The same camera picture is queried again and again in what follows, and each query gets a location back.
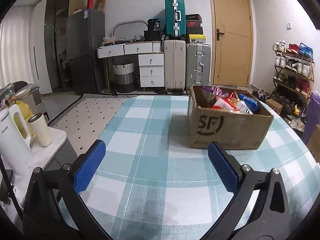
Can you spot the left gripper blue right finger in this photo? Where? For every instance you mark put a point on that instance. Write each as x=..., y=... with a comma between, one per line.
x=227, y=167

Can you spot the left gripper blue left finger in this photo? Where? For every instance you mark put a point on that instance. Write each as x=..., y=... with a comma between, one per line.
x=87, y=164

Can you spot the SF cardboard box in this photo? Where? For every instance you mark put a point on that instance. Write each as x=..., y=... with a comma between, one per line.
x=232, y=129

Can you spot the white side table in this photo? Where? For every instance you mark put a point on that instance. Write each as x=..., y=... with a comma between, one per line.
x=41, y=156

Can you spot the dotted beige rug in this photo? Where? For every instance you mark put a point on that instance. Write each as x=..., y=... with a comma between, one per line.
x=84, y=120

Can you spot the teal checked tablecloth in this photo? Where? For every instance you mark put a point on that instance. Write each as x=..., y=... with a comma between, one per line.
x=151, y=184

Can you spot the white orange chip bag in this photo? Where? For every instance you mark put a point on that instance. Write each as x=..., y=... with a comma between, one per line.
x=231, y=103

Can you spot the white electric kettle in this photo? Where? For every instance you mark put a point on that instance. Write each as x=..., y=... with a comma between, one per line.
x=15, y=149

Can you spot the cream thermos cup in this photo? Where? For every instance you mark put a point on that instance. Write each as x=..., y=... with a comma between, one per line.
x=38, y=125

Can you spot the blue snack packet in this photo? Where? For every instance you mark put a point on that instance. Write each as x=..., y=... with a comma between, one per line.
x=252, y=104

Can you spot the purple candy bag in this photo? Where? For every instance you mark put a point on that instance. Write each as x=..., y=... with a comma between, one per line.
x=215, y=91

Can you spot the small cardboard box on floor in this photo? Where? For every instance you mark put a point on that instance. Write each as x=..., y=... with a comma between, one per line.
x=274, y=105

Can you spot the purple gift bag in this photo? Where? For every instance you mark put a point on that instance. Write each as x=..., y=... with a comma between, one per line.
x=312, y=116

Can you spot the woven laundry basket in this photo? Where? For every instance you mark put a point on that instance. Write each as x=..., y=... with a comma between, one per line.
x=124, y=77

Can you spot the wooden shoe rack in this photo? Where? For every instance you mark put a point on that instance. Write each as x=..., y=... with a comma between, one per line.
x=293, y=78

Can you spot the silver aluminium suitcase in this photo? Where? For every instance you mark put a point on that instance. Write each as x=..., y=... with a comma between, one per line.
x=198, y=56

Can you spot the beige hard suitcase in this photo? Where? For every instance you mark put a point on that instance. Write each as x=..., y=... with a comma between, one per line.
x=174, y=64

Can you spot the white drawer desk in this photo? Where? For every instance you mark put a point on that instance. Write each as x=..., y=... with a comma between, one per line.
x=147, y=57

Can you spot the dark grey refrigerator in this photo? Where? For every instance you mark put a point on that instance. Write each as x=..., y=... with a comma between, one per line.
x=85, y=33

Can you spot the stacked shoe boxes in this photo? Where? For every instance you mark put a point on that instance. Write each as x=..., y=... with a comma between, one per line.
x=194, y=29

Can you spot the teal hard suitcase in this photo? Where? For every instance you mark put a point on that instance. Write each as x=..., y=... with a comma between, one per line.
x=175, y=25

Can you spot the wooden door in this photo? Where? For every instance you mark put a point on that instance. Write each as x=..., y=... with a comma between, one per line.
x=232, y=40

